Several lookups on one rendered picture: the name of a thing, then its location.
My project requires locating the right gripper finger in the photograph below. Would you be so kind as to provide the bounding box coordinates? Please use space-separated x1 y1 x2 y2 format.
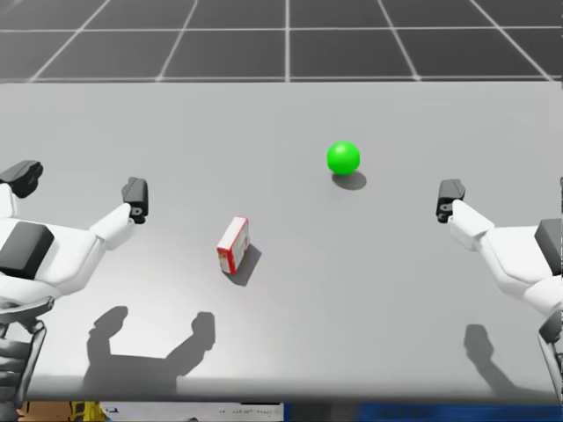
435 178 496 252

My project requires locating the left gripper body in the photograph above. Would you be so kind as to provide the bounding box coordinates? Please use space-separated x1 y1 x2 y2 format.
0 216 108 314

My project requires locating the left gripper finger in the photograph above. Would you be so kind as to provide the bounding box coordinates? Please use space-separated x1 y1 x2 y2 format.
0 160 44 220
90 177 150 252

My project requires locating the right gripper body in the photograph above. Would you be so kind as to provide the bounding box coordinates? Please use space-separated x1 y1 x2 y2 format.
478 218 563 320

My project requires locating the red and white carton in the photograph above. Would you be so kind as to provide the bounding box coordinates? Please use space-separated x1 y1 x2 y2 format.
216 215 251 275

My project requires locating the green ball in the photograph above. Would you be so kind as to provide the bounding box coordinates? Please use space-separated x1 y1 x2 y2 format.
325 140 362 176

